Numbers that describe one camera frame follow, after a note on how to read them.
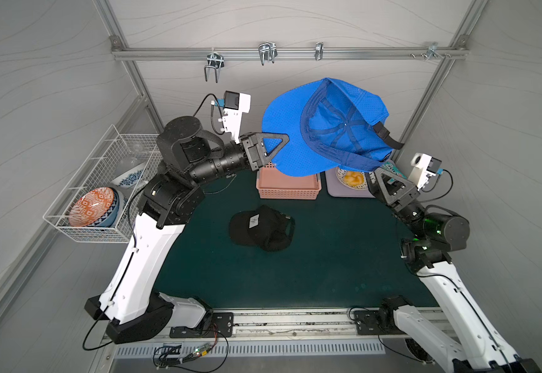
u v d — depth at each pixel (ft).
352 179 3.63
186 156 1.15
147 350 2.30
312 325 2.46
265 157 1.41
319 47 2.37
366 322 2.40
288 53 2.56
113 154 2.40
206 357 2.23
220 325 2.42
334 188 3.54
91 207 1.99
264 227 3.07
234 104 1.31
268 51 2.51
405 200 1.51
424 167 1.59
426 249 1.66
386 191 1.53
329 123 1.62
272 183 3.64
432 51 2.51
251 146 1.28
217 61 2.58
